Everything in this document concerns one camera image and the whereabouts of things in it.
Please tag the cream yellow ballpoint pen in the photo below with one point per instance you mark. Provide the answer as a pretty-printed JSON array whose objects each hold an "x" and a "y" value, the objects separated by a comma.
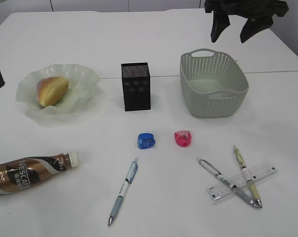
[{"x": 255, "y": 195}]

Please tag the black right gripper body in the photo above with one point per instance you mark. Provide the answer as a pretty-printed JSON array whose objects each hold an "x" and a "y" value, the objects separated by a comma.
[{"x": 247, "y": 8}]

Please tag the pink pencil sharpener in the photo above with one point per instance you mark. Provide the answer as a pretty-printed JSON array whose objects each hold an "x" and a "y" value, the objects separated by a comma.
[{"x": 182, "y": 138}]

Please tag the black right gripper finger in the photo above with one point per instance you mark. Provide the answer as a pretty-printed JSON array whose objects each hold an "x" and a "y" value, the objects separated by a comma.
[
  {"x": 254, "y": 25},
  {"x": 220, "y": 23}
]

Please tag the pale green plastic basket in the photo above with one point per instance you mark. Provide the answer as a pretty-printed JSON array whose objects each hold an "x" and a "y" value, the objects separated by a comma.
[{"x": 212, "y": 83}]

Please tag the sugared toy bread bun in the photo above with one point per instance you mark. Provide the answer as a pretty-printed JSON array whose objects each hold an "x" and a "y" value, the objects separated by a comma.
[{"x": 50, "y": 90}]

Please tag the brown Nescafe coffee bottle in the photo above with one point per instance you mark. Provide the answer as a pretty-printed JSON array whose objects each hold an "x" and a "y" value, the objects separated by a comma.
[{"x": 28, "y": 172}]

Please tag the blue pencil sharpener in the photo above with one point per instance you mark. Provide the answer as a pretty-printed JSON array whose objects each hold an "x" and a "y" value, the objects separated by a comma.
[{"x": 145, "y": 140}]

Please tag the blue grey ballpoint pen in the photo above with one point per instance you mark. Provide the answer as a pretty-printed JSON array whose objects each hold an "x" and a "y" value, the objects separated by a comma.
[{"x": 123, "y": 190}]

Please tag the black mesh pen holder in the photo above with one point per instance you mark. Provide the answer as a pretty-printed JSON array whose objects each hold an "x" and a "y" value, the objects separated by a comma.
[{"x": 136, "y": 86}]

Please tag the pale green wavy glass plate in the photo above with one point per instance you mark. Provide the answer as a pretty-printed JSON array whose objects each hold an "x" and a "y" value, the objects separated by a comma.
[{"x": 82, "y": 82}]

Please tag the transparent plastic ruler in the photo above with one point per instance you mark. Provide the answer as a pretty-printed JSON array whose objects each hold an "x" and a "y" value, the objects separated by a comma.
[{"x": 219, "y": 191}]

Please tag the silver grey ballpoint pen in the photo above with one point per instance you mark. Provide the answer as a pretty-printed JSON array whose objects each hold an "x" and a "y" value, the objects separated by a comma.
[{"x": 230, "y": 185}]

